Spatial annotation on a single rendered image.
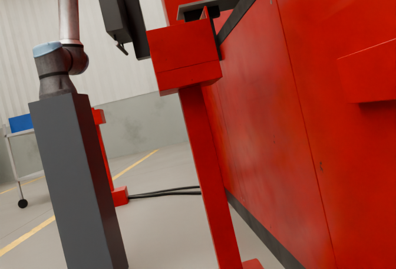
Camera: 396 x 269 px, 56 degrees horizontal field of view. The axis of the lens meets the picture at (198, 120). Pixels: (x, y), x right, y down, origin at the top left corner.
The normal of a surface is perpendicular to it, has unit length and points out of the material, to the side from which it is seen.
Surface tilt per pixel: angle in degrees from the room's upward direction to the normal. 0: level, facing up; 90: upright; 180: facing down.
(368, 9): 90
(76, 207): 90
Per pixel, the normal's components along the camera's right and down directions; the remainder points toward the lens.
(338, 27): -0.97, 0.22
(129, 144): -0.07, 0.04
